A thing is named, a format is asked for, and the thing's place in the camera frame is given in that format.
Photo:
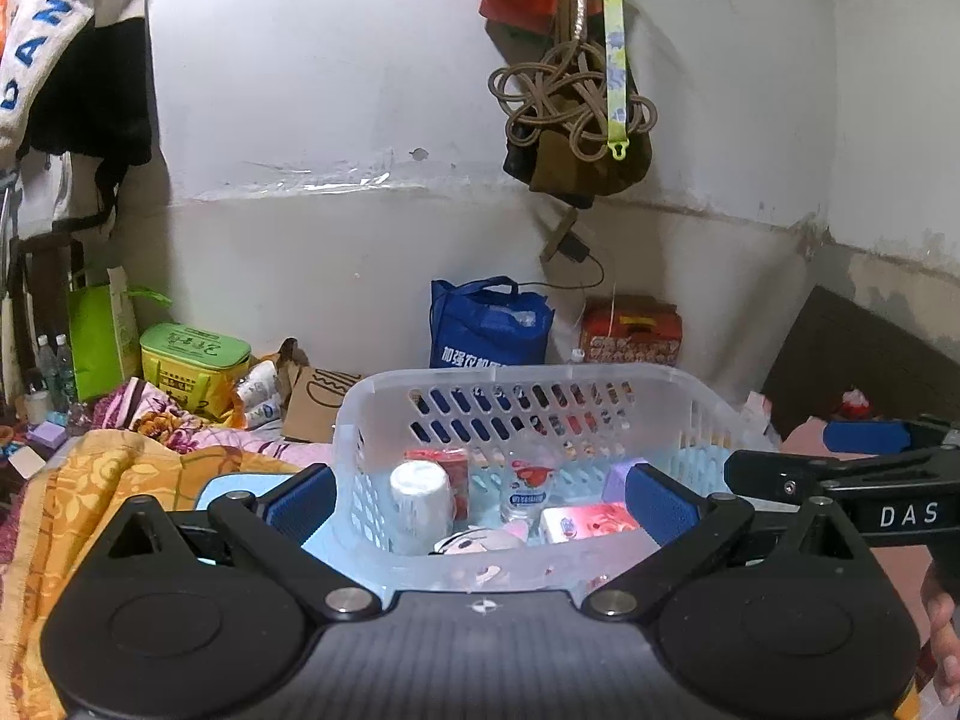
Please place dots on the small purple box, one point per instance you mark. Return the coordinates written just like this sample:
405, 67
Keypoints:
45, 435

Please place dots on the white blue tube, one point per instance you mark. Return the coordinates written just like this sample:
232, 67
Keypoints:
259, 382
264, 414

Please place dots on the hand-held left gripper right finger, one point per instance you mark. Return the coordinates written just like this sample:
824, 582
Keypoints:
660, 504

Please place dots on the white jacket blue letters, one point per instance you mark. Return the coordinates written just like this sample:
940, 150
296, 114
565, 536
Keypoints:
45, 22

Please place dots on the small white drink bottle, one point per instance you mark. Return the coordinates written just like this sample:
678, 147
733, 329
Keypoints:
527, 499

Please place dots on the black garment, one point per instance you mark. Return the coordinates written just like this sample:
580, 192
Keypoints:
90, 105

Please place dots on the floral blanket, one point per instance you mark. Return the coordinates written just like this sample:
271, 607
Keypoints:
142, 409

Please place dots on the dark headboard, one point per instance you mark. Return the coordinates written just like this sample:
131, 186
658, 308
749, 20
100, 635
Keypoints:
862, 345

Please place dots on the green storage box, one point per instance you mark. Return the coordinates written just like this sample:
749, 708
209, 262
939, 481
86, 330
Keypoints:
187, 360

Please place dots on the green paper bag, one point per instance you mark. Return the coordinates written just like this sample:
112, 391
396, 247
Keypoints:
94, 330

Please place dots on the pink tissue pack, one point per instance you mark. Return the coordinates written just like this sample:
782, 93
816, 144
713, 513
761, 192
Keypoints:
585, 521

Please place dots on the clear water bottle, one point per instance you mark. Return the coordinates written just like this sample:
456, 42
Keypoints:
65, 371
45, 367

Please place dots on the brown cardboard box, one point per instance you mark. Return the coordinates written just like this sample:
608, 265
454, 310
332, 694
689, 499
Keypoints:
322, 397

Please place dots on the red gift box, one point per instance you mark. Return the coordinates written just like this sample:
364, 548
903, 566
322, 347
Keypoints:
630, 337

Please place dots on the white paper cup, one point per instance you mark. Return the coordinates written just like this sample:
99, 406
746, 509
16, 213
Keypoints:
420, 502

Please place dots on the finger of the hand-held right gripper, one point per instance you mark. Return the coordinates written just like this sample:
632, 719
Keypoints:
866, 436
772, 474

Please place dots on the olive hanging bag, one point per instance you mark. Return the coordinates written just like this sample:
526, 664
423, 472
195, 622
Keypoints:
577, 176

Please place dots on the orange patterned blanket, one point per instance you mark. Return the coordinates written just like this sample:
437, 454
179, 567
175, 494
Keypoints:
112, 465

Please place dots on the white tote bag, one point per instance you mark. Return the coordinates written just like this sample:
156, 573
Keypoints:
64, 187

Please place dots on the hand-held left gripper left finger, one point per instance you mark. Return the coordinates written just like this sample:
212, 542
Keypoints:
304, 504

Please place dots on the dark wooden rack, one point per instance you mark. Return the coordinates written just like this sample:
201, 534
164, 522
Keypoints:
45, 277

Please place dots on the black wall charger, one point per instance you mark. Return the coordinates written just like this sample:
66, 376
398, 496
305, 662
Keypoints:
576, 247

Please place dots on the person's right hand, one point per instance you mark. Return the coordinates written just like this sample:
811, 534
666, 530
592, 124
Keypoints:
946, 637

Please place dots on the white tissue paper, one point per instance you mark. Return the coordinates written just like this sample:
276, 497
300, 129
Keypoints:
757, 412

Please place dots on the clear plastic basket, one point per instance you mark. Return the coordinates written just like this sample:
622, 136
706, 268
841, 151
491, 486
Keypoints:
360, 420

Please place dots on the pink cushion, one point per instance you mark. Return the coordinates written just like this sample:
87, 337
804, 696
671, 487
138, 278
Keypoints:
802, 435

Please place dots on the small white jar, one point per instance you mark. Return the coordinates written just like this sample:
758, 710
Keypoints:
36, 406

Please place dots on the blue shopping bag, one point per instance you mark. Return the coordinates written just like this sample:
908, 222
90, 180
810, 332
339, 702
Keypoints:
480, 330

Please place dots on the grey plush toy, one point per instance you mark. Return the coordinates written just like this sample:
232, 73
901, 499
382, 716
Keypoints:
476, 540

